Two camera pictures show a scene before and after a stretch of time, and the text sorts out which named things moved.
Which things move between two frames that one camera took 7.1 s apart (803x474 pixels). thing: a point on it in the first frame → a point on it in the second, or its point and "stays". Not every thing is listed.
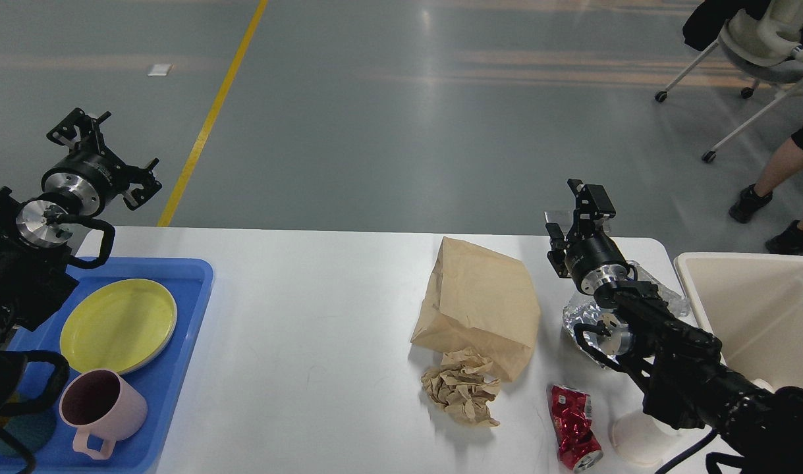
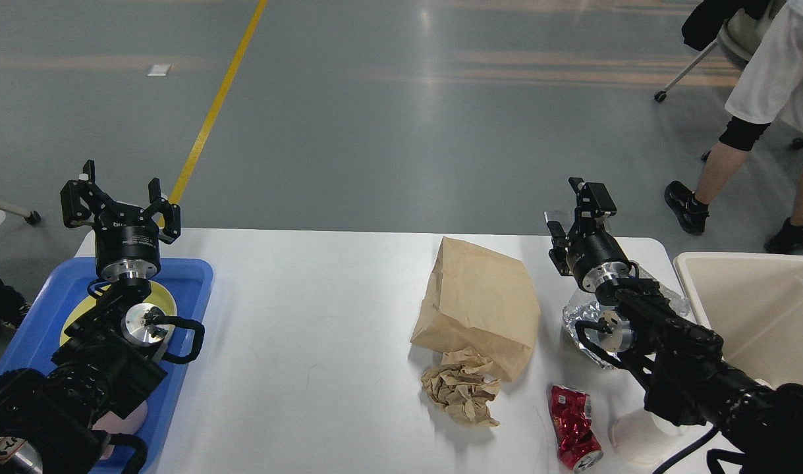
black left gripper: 86,174 → 126,240
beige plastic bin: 767,309 stays
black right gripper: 591,257 stays
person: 788,161 → 780,86
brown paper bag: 483,301 stays
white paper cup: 643,439 stays
